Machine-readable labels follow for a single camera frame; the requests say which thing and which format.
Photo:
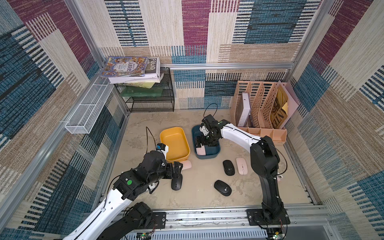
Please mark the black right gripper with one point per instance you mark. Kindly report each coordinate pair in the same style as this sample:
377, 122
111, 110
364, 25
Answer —
206, 139

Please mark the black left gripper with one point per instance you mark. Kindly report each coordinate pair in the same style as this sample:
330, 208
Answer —
170, 174

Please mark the black mouse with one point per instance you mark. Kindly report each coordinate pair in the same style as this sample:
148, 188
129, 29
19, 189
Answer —
229, 168
223, 188
176, 183

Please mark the teal plastic bin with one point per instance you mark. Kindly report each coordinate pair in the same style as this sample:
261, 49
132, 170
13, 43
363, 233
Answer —
211, 152

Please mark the pink mouse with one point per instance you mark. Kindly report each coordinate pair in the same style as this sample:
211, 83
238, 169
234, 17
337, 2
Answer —
242, 166
201, 151
186, 164

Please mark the yellow plastic bin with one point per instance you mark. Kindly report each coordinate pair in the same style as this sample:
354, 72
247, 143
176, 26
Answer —
176, 140

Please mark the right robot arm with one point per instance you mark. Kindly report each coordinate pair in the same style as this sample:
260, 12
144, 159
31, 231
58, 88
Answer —
264, 162

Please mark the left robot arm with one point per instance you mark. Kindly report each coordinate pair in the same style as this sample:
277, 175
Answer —
129, 185

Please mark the white binder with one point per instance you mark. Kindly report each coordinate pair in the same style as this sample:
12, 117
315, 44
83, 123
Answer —
243, 110

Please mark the pink desk organizer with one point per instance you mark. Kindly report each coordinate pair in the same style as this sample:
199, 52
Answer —
262, 96

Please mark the white book under stack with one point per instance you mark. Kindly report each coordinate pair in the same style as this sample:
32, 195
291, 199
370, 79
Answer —
145, 79

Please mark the lilac folder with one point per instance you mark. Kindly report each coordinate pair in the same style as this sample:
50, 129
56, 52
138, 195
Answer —
293, 101

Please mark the green folder on shelf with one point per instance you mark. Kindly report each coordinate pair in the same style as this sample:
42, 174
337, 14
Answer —
141, 92

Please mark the black folio book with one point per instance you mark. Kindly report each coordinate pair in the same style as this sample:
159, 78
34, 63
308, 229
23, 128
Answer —
153, 68

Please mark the colourful picture book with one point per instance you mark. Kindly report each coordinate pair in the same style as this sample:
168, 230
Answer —
124, 67

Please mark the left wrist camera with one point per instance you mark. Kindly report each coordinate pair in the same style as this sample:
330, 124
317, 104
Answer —
164, 149

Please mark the black wire shelf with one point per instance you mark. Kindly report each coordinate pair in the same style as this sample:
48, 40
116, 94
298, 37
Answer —
159, 98

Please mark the white wire basket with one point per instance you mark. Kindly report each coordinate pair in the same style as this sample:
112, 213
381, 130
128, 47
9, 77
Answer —
87, 112

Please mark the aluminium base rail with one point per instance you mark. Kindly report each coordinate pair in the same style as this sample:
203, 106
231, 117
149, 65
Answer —
116, 219

